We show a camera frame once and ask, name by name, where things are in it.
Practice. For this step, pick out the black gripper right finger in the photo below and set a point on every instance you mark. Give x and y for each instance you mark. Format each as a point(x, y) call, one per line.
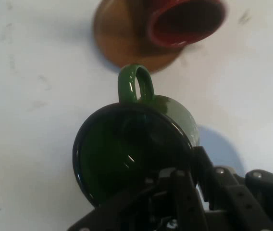
point(242, 199)

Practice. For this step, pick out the red enamel mug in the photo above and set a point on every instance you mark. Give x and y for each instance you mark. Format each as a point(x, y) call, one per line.
point(161, 38)

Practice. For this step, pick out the brown wooden mug tree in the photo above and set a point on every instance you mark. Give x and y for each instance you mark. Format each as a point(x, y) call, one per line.
point(117, 43)

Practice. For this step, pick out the green enamel mug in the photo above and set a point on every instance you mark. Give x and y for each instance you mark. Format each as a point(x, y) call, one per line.
point(117, 149)

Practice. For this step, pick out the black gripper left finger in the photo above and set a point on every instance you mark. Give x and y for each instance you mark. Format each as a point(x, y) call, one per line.
point(182, 199)

